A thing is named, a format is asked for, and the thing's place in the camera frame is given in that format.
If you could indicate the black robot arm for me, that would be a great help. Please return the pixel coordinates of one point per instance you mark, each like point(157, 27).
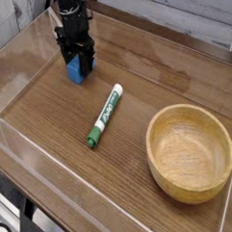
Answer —
point(68, 1)

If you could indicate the green dry erase marker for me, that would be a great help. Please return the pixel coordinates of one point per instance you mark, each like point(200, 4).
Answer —
point(105, 115)

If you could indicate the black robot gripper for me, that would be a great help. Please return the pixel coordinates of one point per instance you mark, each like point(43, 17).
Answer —
point(73, 36)

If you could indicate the clear acrylic barrier wall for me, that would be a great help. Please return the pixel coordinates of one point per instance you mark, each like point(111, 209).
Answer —
point(70, 200)

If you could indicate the blue rectangular block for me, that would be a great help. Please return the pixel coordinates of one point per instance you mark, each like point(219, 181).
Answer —
point(74, 71)

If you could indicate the brown wooden bowl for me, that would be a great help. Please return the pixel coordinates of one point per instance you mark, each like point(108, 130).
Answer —
point(189, 153)

